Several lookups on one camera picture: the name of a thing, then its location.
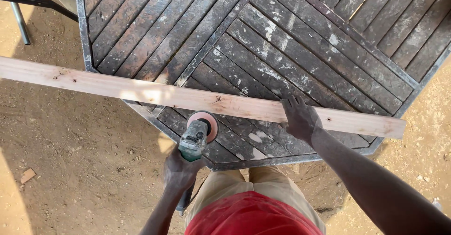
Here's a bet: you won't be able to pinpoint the small wood scrap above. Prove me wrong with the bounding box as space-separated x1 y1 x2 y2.
20 168 37 184

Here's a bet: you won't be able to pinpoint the person's left hand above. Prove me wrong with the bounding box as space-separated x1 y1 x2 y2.
163 145 205 193

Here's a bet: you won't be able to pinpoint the long pale wooden plank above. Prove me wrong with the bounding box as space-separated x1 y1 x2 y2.
0 56 407 139

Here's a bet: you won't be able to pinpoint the person's beige trousers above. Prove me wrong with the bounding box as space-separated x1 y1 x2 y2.
185 166 327 235

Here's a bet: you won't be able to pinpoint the green angle grinder sanding disc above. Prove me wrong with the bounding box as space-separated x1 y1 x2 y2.
175 110 220 216

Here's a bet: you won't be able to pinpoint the person's red shirt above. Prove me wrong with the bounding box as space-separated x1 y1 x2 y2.
184 191 323 235

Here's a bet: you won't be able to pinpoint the black metal stand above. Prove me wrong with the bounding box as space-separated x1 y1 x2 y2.
0 0 79 46

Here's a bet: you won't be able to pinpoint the person's right hand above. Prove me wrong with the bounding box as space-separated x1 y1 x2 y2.
280 95 323 144

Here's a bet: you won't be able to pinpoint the dark slatted metal-framed table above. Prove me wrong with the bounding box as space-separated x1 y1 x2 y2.
73 0 451 172

